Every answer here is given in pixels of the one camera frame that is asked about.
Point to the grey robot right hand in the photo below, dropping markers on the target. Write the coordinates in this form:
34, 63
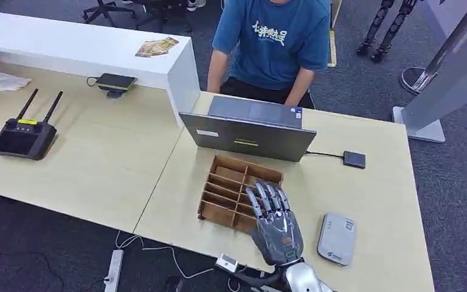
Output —
278, 233

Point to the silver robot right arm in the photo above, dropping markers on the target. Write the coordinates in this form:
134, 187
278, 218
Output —
304, 280

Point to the grey flat power bank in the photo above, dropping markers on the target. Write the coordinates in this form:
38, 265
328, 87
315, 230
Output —
336, 239

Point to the wooden compartment box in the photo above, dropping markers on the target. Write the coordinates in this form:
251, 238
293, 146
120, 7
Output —
223, 193

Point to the grey open laptop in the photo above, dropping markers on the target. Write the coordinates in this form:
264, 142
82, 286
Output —
247, 137

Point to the small black external drive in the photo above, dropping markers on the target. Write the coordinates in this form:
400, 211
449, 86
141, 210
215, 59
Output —
354, 159

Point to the white power strip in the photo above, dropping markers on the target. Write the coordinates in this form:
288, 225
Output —
114, 269

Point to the person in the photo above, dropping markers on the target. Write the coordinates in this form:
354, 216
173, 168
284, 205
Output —
273, 48

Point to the round silver stand base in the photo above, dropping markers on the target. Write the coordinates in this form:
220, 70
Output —
410, 77

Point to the dark phone stand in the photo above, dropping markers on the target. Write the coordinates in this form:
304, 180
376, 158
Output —
114, 94

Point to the stack of printed cards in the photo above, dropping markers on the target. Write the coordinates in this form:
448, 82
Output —
156, 47

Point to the black phone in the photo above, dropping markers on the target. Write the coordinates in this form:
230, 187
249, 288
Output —
115, 81

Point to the black background robot leg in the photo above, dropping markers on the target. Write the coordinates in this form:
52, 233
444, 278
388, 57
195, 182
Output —
390, 34
373, 32

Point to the silver column stand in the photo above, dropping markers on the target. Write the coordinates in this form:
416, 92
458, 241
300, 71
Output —
451, 72

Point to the white shoe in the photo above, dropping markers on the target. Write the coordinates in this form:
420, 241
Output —
196, 4

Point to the black office chair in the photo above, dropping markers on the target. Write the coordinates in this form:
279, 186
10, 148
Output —
163, 8

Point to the black remote controller with antennas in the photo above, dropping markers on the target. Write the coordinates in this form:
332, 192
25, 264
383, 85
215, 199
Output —
25, 140

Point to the white desk shelf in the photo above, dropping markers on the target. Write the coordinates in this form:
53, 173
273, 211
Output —
76, 47

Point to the black office chair base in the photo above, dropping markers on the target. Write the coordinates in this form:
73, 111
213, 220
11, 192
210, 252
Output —
104, 9

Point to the white tissue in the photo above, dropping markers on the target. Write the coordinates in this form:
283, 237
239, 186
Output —
4, 82

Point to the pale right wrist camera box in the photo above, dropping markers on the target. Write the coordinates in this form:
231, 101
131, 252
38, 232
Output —
226, 262

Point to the wooden frame board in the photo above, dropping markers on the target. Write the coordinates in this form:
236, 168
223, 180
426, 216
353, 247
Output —
332, 44

